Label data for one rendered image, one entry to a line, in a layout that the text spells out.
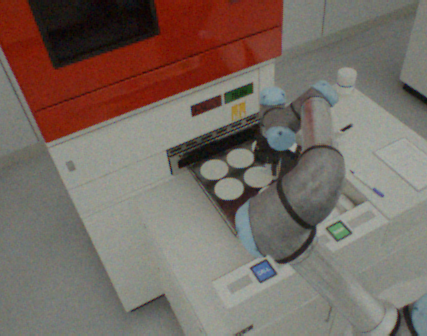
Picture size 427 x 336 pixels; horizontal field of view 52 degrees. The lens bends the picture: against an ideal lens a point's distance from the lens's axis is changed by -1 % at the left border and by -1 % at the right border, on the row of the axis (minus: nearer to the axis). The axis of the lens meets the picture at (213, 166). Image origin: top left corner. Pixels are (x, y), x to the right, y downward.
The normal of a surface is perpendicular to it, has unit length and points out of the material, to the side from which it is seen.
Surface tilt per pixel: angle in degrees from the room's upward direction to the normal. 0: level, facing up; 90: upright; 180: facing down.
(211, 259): 0
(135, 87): 90
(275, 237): 73
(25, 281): 0
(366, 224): 0
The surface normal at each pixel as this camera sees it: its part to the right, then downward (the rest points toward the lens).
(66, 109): 0.47, 0.61
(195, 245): -0.07, -0.69
